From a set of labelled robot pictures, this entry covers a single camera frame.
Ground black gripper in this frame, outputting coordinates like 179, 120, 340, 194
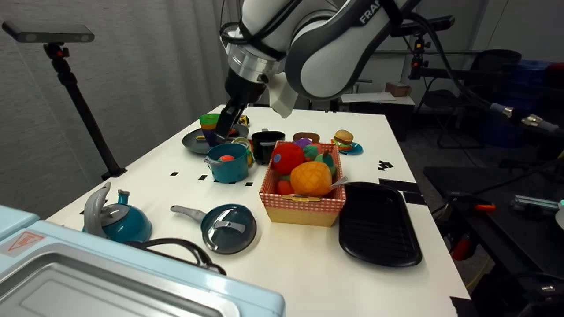
215, 70, 264, 146

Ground black pot lid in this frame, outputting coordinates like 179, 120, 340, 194
200, 204, 259, 255

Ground blue toy pot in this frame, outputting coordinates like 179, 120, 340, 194
204, 141, 253, 185

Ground blue toy pan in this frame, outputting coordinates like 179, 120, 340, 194
169, 203, 259, 257

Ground green toy cup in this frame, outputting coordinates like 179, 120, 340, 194
197, 113, 223, 129

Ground purple toy cup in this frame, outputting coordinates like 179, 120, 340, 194
200, 127, 223, 148

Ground dark grey plate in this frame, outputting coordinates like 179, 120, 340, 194
179, 122, 250, 157

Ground red toy tomato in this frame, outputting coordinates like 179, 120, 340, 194
269, 141, 306, 176

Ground small orange-red toy fruit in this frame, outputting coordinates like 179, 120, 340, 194
274, 178, 296, 195

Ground orange toy fruit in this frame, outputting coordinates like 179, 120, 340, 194
289, 160, 333, 197

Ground grey backdrop curtain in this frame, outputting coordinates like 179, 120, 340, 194
0, 0, 248, 218

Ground basket of toy fruit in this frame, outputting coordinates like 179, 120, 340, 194
257, 139, 347, 229

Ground toy burger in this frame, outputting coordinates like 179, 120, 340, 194
331, 129, 356, 155

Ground small blue plate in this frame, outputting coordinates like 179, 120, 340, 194
336, 141, 364, 157

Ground blue toy kettle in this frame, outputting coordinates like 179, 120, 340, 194
81, 181, 153, 245

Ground white side desk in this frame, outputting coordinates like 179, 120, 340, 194
340, 92, 415, 107

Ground black tripod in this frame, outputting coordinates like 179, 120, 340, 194
42, 40, 128, 181

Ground small cardboard box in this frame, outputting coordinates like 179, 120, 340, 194
384, 81, 412, 99

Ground black plastic tray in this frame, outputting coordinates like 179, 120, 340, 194
336, 181, 423, 269

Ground light blue toaster oven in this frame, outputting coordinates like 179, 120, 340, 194
0, 204, 287, 317

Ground black office chair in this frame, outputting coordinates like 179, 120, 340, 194
437, 49, 525, 148

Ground blue barrel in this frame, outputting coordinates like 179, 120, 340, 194
486, 58, 553, 148

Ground black cart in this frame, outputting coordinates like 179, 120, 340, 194
421, 166, 564, 317

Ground black saucepan grey handle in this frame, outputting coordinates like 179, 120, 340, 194
250, 129, 287, 167

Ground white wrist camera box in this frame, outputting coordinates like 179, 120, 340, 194
266, 72, 301, 120

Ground black power cable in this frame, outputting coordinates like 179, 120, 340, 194
125, 236, 227, 276

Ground black mount red knobs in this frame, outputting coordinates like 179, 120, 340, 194
408, 33, 472, 83

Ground black stereo camera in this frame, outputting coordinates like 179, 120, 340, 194
403, 14, 456, 39
0, 21, 95, 44

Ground red handled tool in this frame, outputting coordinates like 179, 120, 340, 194
447, 195, 498, 217

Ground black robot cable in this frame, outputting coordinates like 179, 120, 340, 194
410, 16, 564, 137

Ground teal handled tool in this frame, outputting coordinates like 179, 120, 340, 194
511, 192, 564, 215

